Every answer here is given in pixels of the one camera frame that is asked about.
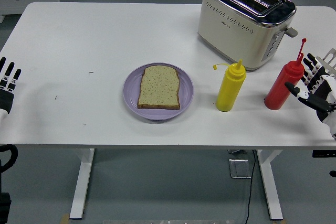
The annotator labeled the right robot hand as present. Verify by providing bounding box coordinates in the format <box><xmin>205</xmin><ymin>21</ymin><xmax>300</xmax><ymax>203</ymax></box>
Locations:
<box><xmin>285</xmin><ymin>52</ymin><xmax>336</xmax><ymax>141</ymax></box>

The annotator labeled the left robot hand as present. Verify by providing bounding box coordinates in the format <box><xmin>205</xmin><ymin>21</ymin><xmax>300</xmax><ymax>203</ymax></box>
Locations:
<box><xmin>0</xmin><ymin>56</ymin><xmax>22</xmax><ymax>130</ymax></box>

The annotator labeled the red squeeze bottle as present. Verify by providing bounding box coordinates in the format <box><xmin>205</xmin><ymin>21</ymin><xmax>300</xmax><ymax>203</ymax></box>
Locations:
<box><xmin>264</xmin><ymin>38</ymin><xmax>307</xmax><ymax>111</ymax></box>

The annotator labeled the slice of bread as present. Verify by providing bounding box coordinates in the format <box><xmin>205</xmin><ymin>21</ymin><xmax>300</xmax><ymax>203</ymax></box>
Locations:
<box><xmin>137</xmin><ymin>65</ymin><xmax>181</xmax><ymax>110</ymax></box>

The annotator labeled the metal toast rack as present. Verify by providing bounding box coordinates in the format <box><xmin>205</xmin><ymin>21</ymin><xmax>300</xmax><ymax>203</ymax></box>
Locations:
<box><xmin>316</xmin><ymin>48</ymin><xmax>336</xmax><ymax>71</ymax></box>

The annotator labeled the black table control panel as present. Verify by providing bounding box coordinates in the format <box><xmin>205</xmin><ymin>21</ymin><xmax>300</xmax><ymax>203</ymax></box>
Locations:
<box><xmin>312</xmin><ymin>150</ymin><xmax>336</xmax><ymax>158</ymax></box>

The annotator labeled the yellow squeeze bottle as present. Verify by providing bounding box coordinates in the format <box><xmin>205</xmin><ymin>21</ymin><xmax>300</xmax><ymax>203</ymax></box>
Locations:
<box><xmin>212</xmin><ymin>59</ymin><xmax>247</xmax><ymax>112</ymax></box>

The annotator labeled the white table leg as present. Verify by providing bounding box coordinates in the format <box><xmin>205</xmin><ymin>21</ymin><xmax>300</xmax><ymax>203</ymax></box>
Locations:
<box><xmin>69</xmin><ymin>148</ymin><xmax>96</xmax><ymax>220</ymax></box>
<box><xmin>256</xmin><ymin>150</ymin><xmax>284</xmax><ymax>221</ymax></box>

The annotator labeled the cream and chrome toaster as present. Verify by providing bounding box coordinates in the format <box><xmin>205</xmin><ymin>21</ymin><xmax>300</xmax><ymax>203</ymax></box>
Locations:
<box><xmin>197</xmin><ymin>0</ymin><xmax>299</xmax><ymax>72</ymax></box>

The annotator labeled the metal floor socket plate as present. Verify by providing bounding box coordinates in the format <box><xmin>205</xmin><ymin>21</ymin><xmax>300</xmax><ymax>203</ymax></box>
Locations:
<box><xmin>228</xmin><ymin>158</ymin><xmax>253</xmax><ymax>179</ymax></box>

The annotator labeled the purple plate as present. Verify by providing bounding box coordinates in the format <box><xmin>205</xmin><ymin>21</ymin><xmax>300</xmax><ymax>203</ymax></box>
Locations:
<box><xmin>123</xmin><ymin>62</ymin><xmax>195</xmax><ymax>122</ymax></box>

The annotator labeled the black floor cable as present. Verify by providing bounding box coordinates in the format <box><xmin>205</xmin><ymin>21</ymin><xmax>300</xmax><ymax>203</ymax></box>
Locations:
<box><xmin>244</xmin><ymin>150</ymin><xmax>257</xmax><ymax>224</ymax></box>

